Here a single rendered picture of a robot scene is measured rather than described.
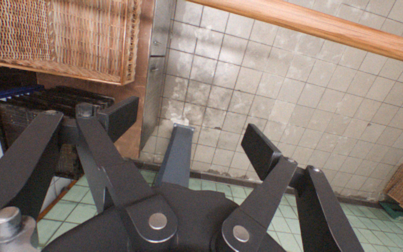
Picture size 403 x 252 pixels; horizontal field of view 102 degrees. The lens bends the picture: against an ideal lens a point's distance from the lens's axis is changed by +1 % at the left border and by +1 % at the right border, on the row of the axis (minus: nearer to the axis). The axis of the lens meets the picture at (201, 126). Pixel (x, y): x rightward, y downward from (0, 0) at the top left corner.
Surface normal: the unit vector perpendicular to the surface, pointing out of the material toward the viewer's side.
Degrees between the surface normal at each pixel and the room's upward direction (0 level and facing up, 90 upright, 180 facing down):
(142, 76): 0
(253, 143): 90
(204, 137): 0
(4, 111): 0
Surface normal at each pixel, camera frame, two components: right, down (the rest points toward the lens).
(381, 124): 0.02, 0.39
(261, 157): -0.97, -0.22
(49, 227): 0.22, -0.90
